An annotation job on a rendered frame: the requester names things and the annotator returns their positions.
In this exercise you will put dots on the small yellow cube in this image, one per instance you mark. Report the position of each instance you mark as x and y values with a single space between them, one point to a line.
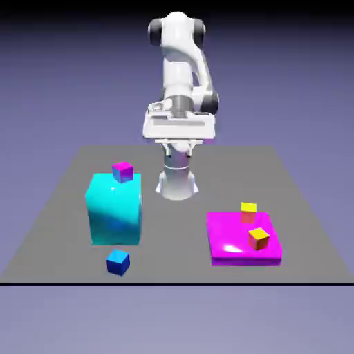
258 238
248 211

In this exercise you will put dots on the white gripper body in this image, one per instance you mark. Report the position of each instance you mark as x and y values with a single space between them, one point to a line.
178 130

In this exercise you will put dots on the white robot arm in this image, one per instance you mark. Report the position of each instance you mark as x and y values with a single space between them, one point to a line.
179 55

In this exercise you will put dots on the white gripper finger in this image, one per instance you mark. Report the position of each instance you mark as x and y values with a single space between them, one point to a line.
166 149
189 150

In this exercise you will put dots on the small magenta cube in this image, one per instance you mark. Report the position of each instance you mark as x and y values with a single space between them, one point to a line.
123 172

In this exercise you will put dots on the large cyan box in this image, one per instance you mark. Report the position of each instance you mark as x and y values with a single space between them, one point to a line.
113 210

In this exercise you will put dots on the small blue cube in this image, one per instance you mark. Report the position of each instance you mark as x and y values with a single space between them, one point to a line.
117 262

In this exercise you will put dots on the large magenta box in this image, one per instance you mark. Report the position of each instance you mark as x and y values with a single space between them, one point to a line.
235 237

